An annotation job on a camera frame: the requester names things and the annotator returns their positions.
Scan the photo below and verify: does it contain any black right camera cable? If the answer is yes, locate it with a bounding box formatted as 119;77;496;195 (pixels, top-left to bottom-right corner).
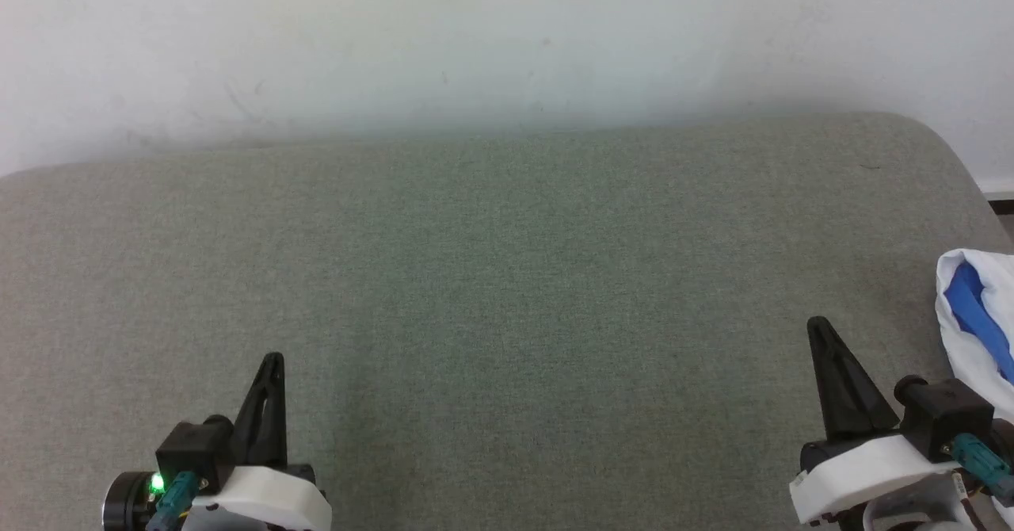
949;433;1014;510

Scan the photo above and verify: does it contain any grey fabric sofa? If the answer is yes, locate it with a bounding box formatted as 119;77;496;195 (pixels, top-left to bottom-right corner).
0;111;1014;531

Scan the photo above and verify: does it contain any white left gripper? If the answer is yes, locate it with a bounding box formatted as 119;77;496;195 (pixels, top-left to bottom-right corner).
189;352;333;531

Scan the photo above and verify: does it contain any blue and white t-shirt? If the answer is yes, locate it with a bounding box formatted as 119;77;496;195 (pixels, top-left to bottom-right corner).
934;248;1014;426

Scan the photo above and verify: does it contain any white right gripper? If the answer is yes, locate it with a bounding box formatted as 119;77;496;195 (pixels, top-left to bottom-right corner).
789;316;965;527

